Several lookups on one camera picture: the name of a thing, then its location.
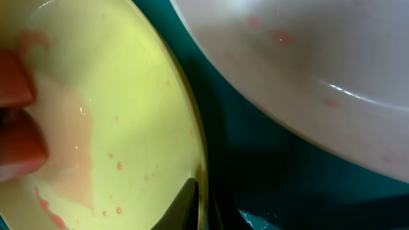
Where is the teal plastic tray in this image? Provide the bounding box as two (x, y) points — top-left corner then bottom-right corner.
(131, 1), (408, 229)

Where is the green scouring sponge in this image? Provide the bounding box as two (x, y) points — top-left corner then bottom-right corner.
(1, 49), (48, 182)

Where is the yellow-green plate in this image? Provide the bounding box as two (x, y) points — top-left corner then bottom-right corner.
(1, 0), (208, 229)

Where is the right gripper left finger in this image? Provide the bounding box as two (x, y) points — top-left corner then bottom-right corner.
(151, 178), (199, 230)

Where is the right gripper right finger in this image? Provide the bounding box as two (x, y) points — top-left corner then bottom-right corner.
(208, 188), (246, 230)

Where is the white plate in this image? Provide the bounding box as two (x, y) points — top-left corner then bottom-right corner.
(171, 0), (408, 181)

